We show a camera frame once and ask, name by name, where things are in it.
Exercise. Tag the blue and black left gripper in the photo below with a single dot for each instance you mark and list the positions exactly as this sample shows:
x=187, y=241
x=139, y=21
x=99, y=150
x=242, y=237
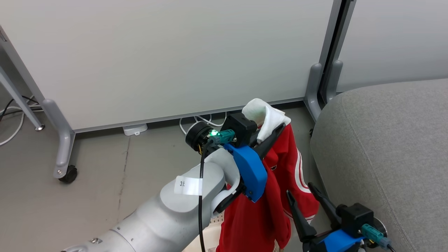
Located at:
x=250, y=171

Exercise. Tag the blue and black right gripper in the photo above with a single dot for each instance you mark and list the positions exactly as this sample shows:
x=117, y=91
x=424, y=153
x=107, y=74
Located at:
x=337, y=241

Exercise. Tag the white cloth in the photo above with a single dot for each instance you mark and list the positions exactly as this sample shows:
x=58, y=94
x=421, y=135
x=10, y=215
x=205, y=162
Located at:
x=269, y=117

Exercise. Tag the red garment with white stripes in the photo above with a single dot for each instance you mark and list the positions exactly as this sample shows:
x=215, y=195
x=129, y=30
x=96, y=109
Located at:
x=280, y=210

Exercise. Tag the white and grey left robot arm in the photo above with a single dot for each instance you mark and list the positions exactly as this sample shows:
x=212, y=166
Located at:
x=164, y=217

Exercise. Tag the grey fabric seat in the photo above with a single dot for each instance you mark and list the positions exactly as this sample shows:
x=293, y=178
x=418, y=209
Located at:
x=385, y=157

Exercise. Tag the white perforated basket brown rim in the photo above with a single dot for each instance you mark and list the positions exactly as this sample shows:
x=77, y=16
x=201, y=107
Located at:
x=204, y=238

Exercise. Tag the small black caster wheel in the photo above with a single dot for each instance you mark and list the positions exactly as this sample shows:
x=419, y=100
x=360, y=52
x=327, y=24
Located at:
x=311, y=132

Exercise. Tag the white paper label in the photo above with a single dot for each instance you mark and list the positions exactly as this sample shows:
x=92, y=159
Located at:
x=189, y=185

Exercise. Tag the wide white partition panel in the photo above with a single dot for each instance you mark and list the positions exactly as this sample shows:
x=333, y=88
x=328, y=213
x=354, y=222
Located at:
x=168, y=52

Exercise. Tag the large black caster wheel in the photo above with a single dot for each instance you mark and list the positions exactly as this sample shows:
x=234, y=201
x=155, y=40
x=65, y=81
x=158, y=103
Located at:
x=69, y=174

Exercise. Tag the thin grey table leg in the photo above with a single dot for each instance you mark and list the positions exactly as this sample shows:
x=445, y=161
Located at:
x=21, y=98

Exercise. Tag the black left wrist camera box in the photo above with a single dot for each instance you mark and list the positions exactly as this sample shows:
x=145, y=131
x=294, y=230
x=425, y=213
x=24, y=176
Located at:
x=239, y=127

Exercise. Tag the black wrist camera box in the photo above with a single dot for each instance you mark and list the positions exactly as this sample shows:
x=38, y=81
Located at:
x=239, y=127
x=354, y=217

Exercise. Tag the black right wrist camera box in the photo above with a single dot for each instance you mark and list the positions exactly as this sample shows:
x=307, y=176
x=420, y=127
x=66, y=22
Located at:
x=354, y=217

